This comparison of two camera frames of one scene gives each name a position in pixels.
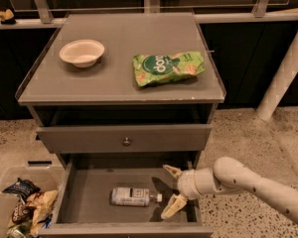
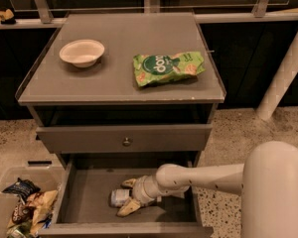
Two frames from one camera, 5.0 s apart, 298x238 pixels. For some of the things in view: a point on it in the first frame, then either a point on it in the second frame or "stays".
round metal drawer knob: [126, 142] stays
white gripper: [186, 183] -> [141, 189]
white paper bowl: [82, 54] stays
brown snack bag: [23, 213] stays
